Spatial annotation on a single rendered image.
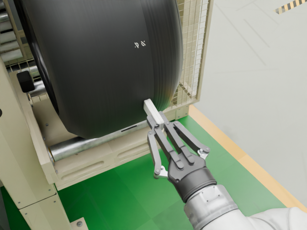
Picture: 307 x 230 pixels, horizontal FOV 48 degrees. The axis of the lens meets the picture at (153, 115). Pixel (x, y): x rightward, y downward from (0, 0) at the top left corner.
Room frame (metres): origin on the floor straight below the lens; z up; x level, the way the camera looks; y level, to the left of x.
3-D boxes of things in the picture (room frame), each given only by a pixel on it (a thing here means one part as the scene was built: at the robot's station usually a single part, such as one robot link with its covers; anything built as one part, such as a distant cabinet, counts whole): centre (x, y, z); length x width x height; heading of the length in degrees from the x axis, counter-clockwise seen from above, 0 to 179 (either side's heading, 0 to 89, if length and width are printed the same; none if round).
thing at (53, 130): (0.75, 0.20, 0.80); 0.37 x 0.36 x 0.02; 27
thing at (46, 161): (0.67, 0.36, 0.90); 0.40 x 0.03 x 0.10; 27
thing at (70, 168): (0.63, 0.14, 0.83); 0.36 x 0.09 x 0.06; 117
